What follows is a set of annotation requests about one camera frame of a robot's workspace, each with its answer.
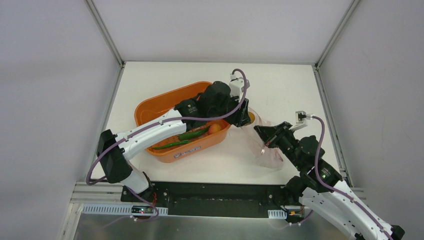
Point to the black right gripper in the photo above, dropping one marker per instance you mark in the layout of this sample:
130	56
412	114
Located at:
280	135

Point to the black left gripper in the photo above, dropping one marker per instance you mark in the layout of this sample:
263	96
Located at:
238	112

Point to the clear zip top bag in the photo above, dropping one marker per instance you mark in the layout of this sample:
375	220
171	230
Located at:
271	158

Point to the yellow green round fruit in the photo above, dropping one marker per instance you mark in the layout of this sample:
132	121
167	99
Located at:
251	117

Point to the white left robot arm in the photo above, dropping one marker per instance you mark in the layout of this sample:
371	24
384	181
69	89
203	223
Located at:
177	112

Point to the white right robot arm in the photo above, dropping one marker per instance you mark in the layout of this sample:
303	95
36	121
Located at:
321	188

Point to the orange peach fruit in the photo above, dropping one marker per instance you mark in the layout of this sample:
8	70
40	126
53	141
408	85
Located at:
214	128

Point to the long green chili pepper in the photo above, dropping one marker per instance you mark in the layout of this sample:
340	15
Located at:
193	134

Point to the thin green chili pepper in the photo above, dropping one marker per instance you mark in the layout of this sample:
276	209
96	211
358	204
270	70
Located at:
173	144

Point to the orange plastic basket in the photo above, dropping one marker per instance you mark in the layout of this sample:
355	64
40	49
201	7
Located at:
156	106

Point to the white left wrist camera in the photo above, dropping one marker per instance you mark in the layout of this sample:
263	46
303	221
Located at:
237	86

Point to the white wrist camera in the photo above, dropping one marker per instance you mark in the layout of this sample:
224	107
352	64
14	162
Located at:
301	118
237	86

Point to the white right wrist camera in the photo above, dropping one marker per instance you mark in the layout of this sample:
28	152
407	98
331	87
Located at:
301	118

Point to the right white cable duct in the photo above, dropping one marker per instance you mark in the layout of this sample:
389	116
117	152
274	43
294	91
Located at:
277	214

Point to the white cable duct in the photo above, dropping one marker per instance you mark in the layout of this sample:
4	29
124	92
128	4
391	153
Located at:
277	214
118	209

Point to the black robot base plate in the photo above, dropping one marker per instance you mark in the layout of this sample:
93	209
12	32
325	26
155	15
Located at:
220	199

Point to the left white cable duct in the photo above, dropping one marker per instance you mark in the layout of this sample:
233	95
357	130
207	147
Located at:
118	209

